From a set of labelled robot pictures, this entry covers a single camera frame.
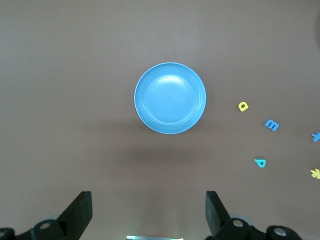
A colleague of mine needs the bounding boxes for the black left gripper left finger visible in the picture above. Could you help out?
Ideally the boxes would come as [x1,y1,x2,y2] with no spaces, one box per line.
[0,191,93,240]

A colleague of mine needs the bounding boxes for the brown table cover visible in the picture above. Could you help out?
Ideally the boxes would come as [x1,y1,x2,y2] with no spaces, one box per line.
[0,0,320,240]

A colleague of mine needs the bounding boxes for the blue plate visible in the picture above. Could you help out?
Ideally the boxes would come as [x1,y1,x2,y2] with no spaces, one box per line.
[134,62,208,135]

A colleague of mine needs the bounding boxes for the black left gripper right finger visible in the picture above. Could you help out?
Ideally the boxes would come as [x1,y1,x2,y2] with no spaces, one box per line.
[204,191,300,240]

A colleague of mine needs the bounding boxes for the blue foam letter m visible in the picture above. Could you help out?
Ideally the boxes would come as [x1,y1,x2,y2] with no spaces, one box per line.
[264,119,280,132]

